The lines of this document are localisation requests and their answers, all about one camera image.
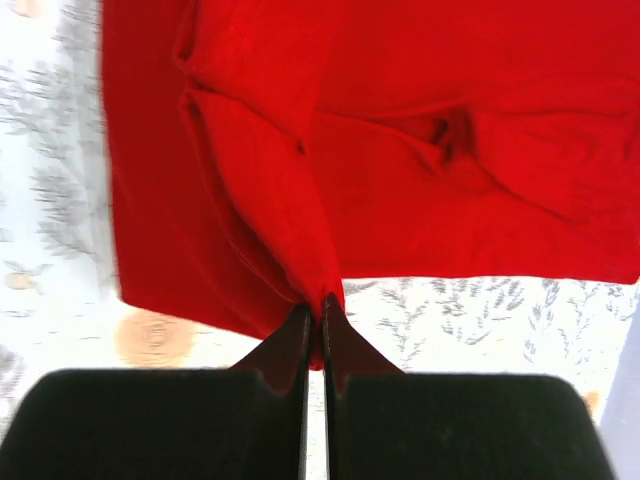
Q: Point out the floral patterned table mat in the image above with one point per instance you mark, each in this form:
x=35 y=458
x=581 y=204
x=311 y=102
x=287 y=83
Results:
x=59 y=303

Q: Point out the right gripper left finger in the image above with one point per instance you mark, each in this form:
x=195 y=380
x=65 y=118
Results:
x=244 y=422

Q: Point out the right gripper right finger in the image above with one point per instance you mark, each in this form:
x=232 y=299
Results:
x=383 y=423

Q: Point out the red t shirt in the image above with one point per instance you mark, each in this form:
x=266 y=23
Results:
x=263 y=151

